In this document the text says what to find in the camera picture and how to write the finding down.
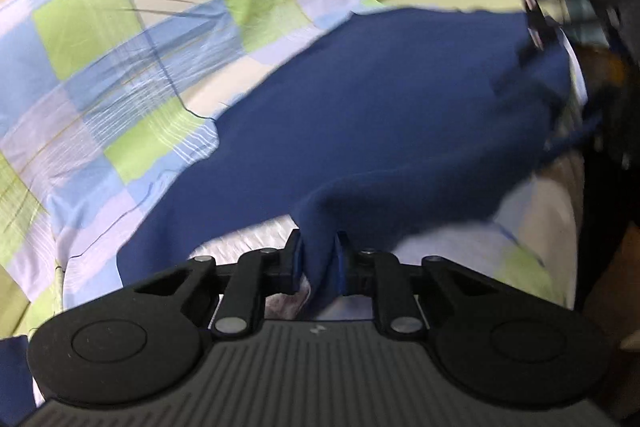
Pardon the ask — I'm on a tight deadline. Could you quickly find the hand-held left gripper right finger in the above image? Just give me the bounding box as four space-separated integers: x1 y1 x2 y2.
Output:
335 230 501 339

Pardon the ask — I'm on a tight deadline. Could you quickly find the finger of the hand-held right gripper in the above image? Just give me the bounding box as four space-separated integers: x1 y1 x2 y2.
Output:
519 0 568 55

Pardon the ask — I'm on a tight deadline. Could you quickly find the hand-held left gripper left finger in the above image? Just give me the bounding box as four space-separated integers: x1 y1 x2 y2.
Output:
134 229 304 341

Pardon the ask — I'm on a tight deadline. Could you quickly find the navy blue garment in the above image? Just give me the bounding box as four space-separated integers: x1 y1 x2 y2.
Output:
116 7 608 320

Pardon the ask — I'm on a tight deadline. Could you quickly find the checked bed sheet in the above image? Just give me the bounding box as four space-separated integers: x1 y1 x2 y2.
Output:
0 0 587 339

